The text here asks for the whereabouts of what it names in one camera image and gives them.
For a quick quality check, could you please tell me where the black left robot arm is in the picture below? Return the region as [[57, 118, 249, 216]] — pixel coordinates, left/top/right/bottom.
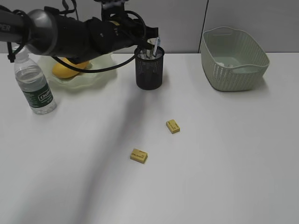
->
[[0, 0, 159, 64]]

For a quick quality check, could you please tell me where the black mesh pen holder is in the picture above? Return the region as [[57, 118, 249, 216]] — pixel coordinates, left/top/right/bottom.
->
[[135, 47, 165, 90]]

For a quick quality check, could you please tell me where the pale green woven basket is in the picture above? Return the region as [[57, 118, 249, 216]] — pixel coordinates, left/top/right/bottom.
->
[[201, 27, 270, 91]]

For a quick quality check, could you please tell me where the clear water bottle green label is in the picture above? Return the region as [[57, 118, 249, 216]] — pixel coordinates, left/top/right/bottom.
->
[[14, 48, 57, 114]]

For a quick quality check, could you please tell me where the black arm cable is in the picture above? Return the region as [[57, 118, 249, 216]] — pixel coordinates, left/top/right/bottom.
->
[[7, 0, 150, 74]]

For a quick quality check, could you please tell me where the yellow eraser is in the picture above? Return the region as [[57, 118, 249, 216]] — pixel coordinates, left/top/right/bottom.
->
[[130, 148, 148, 164], [166, 119, 180, 134]]

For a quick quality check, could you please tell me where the yellow mango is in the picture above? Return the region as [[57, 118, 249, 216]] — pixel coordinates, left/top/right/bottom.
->
[[52, 58, 90, 79]]

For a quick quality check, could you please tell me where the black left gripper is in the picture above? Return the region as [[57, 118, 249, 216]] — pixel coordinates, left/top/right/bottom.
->
[[87, 0, 159, 55]]

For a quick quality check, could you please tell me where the frosted green wavy plate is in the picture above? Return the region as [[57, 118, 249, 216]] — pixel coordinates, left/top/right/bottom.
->
[[37, 53, 117, 91]]

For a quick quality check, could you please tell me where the white waste paper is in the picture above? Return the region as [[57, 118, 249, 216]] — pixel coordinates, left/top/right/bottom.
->
[[217, 62, 237, 68]]

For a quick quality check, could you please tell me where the grey grip pen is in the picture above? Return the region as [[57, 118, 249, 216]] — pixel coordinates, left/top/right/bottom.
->
[[145, 39, 154, 60]]

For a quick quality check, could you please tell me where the blue grey ballpoint pen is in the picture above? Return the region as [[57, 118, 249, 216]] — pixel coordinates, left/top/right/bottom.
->
[[153, 37, 161, 57]]

